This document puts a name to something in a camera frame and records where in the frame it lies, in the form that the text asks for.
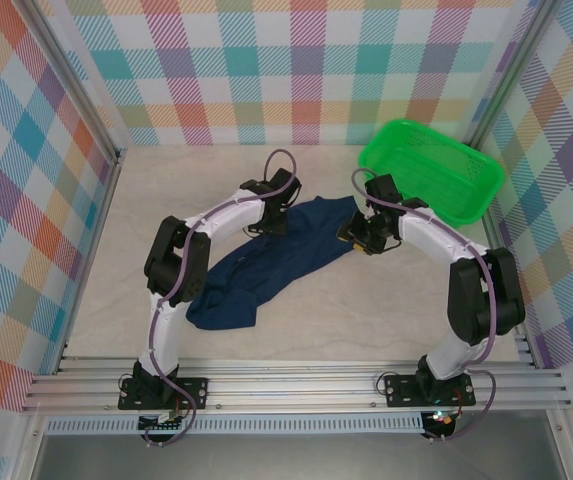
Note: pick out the navy blue t-shirt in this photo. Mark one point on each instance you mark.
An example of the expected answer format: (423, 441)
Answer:
(266, 265)

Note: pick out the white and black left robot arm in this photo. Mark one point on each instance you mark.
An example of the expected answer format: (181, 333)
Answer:
(168, 345)

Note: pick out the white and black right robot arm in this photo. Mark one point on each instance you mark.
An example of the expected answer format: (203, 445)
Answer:
(446, 360)

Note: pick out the green plastic mesh basket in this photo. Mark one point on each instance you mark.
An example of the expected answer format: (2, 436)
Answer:
(436, 165)

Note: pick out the small controller board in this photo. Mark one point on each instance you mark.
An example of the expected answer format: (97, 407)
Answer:
(441, 419)
(163, 425)

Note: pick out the aluminium side rail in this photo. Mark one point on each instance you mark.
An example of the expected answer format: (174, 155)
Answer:
(87, 260)
(490, 235)

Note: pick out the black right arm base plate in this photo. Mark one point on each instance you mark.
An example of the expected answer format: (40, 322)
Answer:
(398, 390)

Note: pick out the aluminium mounting rail frame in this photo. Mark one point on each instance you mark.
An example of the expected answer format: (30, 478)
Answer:
(291, 385)

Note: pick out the aluminium corner post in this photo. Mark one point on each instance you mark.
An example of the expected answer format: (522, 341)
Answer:
(511, 70)
(76, 80)

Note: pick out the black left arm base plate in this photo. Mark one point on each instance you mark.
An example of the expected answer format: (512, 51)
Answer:
(196, 387)

